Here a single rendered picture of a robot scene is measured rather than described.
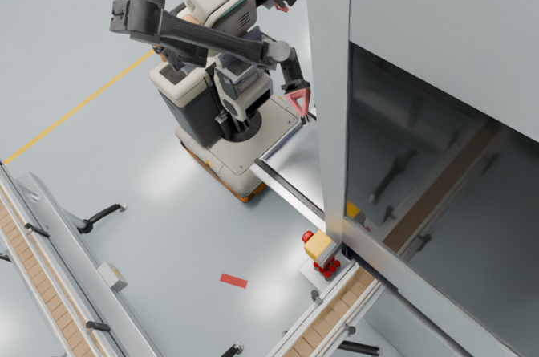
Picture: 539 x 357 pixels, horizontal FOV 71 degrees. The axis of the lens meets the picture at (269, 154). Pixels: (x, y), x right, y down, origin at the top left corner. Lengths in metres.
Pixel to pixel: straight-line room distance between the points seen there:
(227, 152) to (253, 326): 0.96
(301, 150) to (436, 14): 1.12
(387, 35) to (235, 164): 1.81
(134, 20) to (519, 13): 0.81
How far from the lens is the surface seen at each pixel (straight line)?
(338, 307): 1.21
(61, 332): 1.45
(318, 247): 1.14
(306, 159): 1.43
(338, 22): 0.46
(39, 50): 4.11
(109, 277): 1.89
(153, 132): 2.86
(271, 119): 2.29
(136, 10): 0.99
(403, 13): 0.40
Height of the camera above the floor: 2.12
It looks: 59 degrees down
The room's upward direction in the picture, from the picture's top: 17 degrees counter-clockwise
